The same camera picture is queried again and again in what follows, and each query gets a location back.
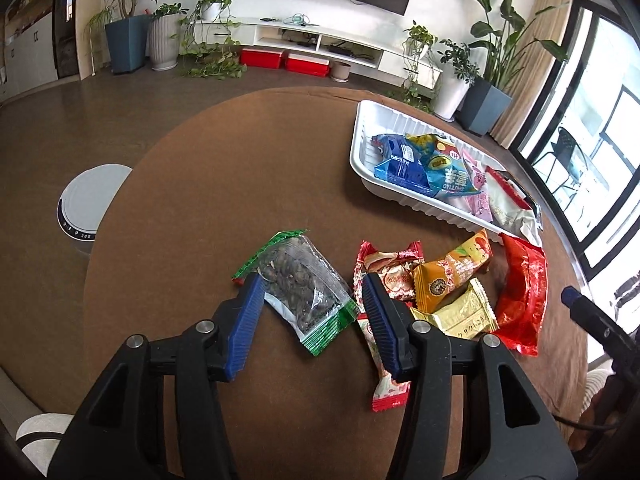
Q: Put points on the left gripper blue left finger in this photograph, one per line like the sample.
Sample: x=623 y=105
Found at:
x=236 y=320

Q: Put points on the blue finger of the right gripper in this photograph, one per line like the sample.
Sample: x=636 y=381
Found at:
x=616 y=343

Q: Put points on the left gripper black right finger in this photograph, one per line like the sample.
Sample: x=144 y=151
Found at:
x=389 y=322

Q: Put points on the green seed packet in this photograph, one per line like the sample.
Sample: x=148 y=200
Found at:
x=303 y=287

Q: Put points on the gold wafer packet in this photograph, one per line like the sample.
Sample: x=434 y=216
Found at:
x=466 y=317

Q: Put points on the red snack bag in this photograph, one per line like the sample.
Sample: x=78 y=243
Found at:
x=522 y=303

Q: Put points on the pink white snack packet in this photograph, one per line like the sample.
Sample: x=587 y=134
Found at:
x=477 y=203

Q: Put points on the dark blue biscuit pack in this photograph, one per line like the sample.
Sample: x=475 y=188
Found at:
x=400 y=164

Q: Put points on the white red sausage snack packet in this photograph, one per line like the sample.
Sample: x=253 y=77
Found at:
x=509 y=210

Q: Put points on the light blue chips bag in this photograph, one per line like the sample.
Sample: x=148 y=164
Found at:
x=445 y=170

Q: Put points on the orange snack packet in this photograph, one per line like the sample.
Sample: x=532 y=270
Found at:
x=435 y=280

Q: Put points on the red strawberry snack packet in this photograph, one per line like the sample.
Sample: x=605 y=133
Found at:
x=388 y=393

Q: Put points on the white round stool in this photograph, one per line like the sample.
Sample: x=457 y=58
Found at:
x=85 y=200

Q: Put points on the white plastic tray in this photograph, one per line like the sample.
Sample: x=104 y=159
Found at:
x=373 y=118

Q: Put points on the grey tall planter right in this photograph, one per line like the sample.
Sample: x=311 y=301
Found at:
x=500 y=34

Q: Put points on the white tall planter right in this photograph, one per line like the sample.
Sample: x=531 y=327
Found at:
x=458 y=73

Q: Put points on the red storage box right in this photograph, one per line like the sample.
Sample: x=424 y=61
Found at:
x=307 y=65

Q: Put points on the red storage box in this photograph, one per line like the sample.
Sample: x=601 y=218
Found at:
x=307 y=65
x=262 y=58

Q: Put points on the red storage box left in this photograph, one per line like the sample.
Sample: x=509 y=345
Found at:
x=262 y=58

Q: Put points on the small beige pot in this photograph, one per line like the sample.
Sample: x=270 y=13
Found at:
x=340 y=71

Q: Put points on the trailing pothos plant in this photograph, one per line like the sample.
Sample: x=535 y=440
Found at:
x=207 y=42

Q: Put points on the white tv console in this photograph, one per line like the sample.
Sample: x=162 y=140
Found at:
x=368 y=58

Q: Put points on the white ribbed planter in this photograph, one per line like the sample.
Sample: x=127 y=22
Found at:
x=164 y=35

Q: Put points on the blue planter with tree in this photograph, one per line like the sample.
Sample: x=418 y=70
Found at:
x=125 y=34

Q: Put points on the beige curtain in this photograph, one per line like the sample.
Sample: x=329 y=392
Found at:
x=548 y=20

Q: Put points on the wooden wall cabinet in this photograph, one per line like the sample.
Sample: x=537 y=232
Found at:
x=44 y=42

